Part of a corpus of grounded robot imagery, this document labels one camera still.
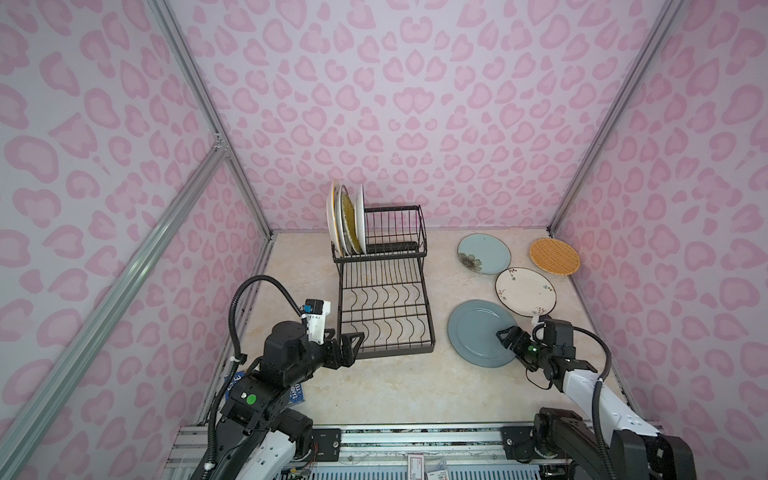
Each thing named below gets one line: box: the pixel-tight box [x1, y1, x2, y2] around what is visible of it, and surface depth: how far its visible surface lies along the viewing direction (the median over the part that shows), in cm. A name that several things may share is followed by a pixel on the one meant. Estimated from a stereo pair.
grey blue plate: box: [447, 299, 517, 368], surface depth 95 cm
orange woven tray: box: [529, 238, 581, 276], surface depth 112 cm
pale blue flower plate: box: [457, 233, 512, 275], surface depth 113 cm
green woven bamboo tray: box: [341, 185, 361, 255], surface depth 79 cm
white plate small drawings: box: [495, 268, 557, 317], surface depth 103 cm
